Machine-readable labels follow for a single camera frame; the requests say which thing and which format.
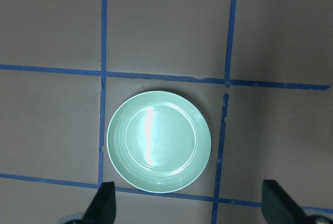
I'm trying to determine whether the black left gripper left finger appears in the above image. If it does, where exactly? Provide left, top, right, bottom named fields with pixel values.
left=82, top=182, right=116, bottom=224

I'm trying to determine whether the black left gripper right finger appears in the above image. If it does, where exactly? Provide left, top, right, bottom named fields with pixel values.
left=261, top=180, right=306, bottom=224

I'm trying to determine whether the green plate far side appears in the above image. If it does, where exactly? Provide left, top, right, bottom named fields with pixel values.
left=106, top=91, right=211, bottom=193

